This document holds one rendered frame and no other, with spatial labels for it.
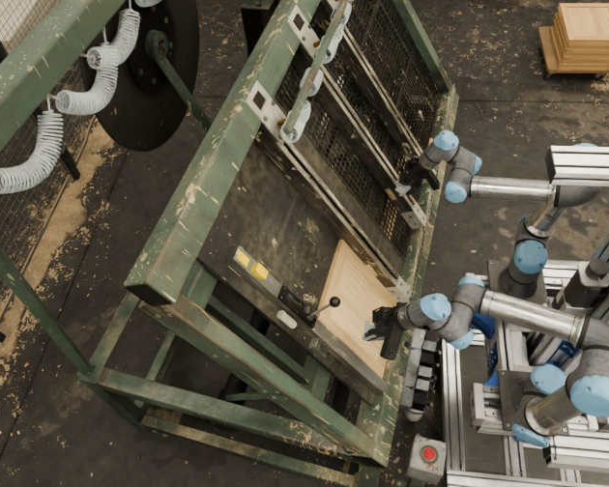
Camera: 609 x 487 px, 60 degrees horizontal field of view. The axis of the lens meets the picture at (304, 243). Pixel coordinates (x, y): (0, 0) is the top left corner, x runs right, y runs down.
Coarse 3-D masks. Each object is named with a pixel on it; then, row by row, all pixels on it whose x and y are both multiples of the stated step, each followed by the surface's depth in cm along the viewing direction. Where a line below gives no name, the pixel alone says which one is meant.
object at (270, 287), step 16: (240, 272) 162; (256, 288) 167; (272, 288) 167; (320, 336) 184; (336, 336) 191; (336, 352) 190; (352, 352) 198; (352, 368) 199; (368, 368) 205; (368, 384) 207; (384, 384) 213
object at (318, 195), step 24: (264, 96) 166; (264, 120) 164; (264, 144) 175; (288, 144) 178; (288, 168) 182; (312, 192) 189; (336, 216) 197; (360, 240) 206; (384, 264) 220; (408, 288) 233
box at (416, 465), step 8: (416, 440) 198; (424, 440) 198; (432, 440) 198; (416, 448) 196; (440, 448) 195; (416, 456) 194; (440, 456) 194; (408, 464) 208; (416, 464) 193; (424, 464) 193; (432, 464) 192; (440, 464) 192; (408, 472) 200; (416, 472) 196; (424, 472) 193; (432, 472) 192; (440, 472) 191; (424, 480) 204; (432, 480) 200
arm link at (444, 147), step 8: (440, 136) 188; (448, 136) 187; (456, 136) 190; (432, 144) 191; (440, 144) 188; (448, 144) 186; (456, 144) 188; (424, 152) 195; (432, 152) 191; (440, 152) 190; (448, 152) 189; (432, 160) 194; (440, 160) 194; (448, 160) 192
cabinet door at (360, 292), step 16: (336, 256) 202; (352, 256) 210; (336, 272) 200; (352, 272) 209; (368, 272) 218; (336, 288) 199; (352, 288) 208; (368, 288) 217; (384, 288) 227; (320, 304) 191; (352, 304) 206; (368, 304) 216; (384, 304) 226; (320, 320) 188; (336, 320) 197; (352, 320) 205; (368, 320) 214; (352, 336) 204; (368, 352) 211; (384, 368) 218
